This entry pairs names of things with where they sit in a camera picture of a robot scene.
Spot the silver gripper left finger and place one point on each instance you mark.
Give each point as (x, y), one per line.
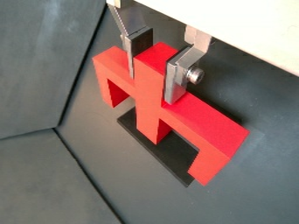
(135, 33)

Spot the red E-shaped block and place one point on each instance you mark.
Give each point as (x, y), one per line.
(210, 130)

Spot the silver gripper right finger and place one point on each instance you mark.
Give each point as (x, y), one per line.
(182, 68)

